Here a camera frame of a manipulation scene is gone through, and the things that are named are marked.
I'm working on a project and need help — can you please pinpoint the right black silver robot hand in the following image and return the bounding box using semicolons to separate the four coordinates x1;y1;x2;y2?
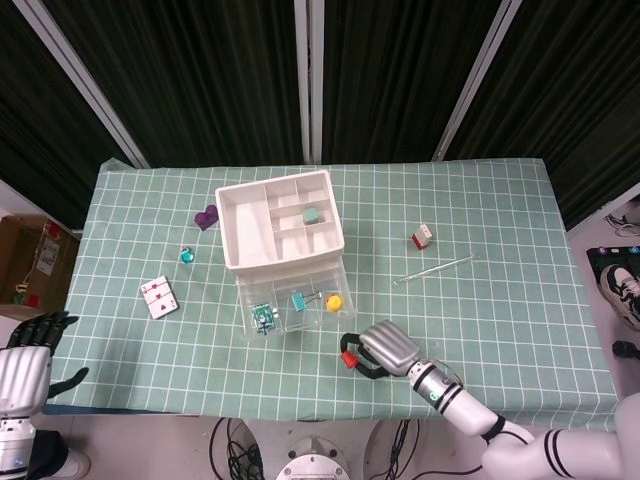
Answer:
339;319;422;382

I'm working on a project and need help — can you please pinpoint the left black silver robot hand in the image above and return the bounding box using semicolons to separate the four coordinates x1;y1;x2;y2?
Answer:
0;310;90;415

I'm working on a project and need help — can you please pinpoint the clear plastic drawer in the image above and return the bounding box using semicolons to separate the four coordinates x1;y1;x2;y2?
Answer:
234;254;357;344

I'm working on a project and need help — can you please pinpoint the round white robot base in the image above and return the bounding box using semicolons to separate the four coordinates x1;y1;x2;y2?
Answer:
275;435;351;480

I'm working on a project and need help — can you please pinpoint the white plastic drawer organizer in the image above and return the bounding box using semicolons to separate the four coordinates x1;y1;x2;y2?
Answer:
214;168;346;274

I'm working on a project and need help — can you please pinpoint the teal binder clip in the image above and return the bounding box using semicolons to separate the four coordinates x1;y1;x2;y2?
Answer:
291;291;324;314

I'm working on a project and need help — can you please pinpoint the white shoe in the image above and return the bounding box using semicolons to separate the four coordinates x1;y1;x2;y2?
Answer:
62;447;92;479

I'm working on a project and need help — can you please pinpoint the brown cardboard box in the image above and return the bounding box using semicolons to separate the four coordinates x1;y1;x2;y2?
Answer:
0;214;81;307

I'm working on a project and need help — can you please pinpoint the playing card deck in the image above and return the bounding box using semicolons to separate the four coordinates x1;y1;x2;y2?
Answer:
140;275;180;320

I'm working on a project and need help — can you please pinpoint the green white checked tablecloth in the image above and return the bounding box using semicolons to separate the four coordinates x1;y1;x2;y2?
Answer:
42;157;624;431

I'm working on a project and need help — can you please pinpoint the purple heart-shaped block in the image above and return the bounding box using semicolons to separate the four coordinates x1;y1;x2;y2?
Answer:
194;204;221;232

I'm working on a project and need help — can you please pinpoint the black device with coloured buttons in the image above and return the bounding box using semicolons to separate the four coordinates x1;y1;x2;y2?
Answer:
585;244;640;274

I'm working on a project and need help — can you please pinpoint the black white sneaker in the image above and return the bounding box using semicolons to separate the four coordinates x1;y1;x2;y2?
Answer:
598;264;640;331

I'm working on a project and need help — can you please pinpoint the black pleated curtain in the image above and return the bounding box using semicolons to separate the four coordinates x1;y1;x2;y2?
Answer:
0;0;136;231
444;0;640;231
42;0;309;169
322;0;496;164

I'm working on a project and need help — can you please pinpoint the white sneaker with laces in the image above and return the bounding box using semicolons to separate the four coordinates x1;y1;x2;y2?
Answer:
605;213;637;237

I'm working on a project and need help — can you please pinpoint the black cable bundle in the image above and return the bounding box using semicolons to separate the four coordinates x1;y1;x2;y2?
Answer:
387;419;421;480
209;417;264;480

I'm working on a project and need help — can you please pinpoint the white frame post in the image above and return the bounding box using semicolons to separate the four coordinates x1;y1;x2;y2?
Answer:
9;0;151;169
432;0;524;161
293;0;325;164

